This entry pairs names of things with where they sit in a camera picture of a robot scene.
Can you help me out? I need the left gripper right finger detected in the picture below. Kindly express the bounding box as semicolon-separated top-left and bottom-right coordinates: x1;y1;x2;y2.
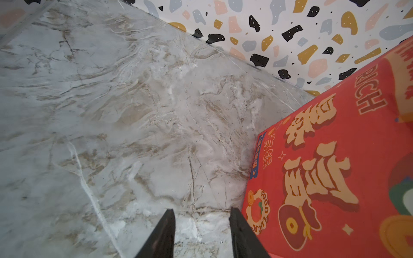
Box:
229;207;270;258

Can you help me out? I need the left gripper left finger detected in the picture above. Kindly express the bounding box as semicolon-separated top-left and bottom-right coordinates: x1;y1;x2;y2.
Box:
135;209;176;258

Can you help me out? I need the red paper gift bag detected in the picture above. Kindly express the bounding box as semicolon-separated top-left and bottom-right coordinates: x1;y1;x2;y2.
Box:
242;38;413;258

